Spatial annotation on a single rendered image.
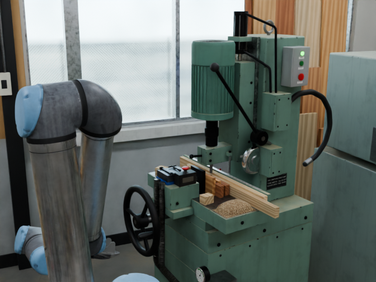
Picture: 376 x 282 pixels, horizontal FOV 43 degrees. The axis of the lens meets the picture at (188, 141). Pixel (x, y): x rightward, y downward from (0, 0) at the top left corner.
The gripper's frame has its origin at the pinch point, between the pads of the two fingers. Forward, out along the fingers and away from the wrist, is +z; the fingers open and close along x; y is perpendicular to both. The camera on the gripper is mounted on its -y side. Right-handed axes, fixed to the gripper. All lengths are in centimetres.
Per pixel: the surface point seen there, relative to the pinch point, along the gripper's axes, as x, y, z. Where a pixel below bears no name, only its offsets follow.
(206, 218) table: -9.6, 21.3, 27.9
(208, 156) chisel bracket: 7, 43, 33
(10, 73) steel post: 140, 49, -21
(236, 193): -8, 33, 40
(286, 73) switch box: -4, 85, 50
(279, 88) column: -1, 79, 52
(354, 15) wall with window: 114, 172, 212
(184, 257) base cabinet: 5.9, -0.6, 36.1
